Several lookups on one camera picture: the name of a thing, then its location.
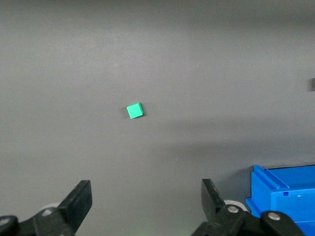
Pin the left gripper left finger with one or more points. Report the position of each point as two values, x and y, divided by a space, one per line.
76 204

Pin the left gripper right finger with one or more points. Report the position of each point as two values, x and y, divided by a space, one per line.
211 204

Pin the green cube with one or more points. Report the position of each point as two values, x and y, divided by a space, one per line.
135 111

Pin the blue plastic bin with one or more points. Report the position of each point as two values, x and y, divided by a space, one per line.
290 204

